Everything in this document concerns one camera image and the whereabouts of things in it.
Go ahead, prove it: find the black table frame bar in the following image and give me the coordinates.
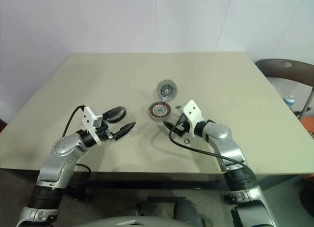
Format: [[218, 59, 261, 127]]
[[73, 171, 231, 203]]

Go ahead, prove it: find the black folding chair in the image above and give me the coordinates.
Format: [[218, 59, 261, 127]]
[[255, 58, 314, 121]]

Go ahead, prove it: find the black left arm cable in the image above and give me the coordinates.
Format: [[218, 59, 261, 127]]
[[61, 105, 86, 138]]

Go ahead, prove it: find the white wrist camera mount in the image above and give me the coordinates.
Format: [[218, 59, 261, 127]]
[[82, 106, 104, 146], [183, 100, 203, 126]]

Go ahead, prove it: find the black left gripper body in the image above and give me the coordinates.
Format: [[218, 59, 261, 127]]
[[95, 122, 117, 142]]

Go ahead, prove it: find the dark grey rounded shape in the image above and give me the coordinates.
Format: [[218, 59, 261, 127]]
[[173, 199, 206, 227]]

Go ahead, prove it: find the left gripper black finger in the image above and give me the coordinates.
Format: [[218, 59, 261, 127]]
[[114, 121, 137, 141], [102, 106, 128, 124]]

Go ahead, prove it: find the copper wound stator disc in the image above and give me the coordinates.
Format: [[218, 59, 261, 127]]
[[148, 101, 171, 122]]

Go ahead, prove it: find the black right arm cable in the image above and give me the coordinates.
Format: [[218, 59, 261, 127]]
[[168, 123, 248, 169]]

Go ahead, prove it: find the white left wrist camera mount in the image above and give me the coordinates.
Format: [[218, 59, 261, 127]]
[[82, 106, 104, 146]]

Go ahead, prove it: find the dark red object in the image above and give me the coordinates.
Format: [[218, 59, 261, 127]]
[[0, 117, 8, 139]]

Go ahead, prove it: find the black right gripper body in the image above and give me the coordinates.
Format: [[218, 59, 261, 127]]
[[174, 113, 196, 137]]

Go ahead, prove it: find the grey round metal lid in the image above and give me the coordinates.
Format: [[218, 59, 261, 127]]
[[156, 79, 178, 102]]

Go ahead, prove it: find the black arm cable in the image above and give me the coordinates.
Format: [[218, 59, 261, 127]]
[[61, 105, 86, 138], [168, 123, 248, 169]]

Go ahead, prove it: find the orange object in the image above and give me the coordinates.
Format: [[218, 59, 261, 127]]
[[301, 116, 314, 139]]

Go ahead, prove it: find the bottle with blue cap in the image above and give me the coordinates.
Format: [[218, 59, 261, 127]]
[[283, 94, 295, 107]]

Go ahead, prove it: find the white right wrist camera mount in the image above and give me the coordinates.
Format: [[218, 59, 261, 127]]
[[183, 100, 203, 126]]

